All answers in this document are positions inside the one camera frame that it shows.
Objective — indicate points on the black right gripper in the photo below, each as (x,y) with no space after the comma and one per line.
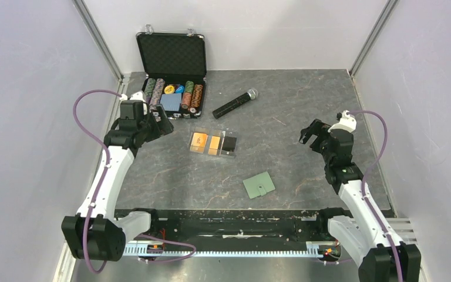
(316,128)

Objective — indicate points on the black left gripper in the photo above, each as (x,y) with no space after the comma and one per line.
(167,128)

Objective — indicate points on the clear acrylic card tray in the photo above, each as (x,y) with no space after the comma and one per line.
(213,132)

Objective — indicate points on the green card holder wallet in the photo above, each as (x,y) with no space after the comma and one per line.
(259,185)

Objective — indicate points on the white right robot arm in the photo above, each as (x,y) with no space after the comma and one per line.
(379,253)

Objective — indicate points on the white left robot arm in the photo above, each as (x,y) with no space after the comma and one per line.
(94,232)

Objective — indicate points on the blue playing card deck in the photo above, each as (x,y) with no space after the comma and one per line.
(171,102)

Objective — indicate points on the orange credit card stack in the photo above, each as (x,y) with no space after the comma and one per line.
(198,142)

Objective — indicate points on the gold credit card stack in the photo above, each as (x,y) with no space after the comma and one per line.
(214,145)

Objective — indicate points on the black poker chip case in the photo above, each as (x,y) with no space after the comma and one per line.
(174,63)

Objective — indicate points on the black handheld microphone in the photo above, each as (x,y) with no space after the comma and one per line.
(249,95)

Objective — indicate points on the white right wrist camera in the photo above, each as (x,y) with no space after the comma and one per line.
(346,122)

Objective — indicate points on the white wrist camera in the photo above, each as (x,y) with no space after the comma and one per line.
(346,122)
(137,96)

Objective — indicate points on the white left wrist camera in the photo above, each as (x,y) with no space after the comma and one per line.
(137,96)

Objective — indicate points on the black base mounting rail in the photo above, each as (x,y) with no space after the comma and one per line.
(244,230)

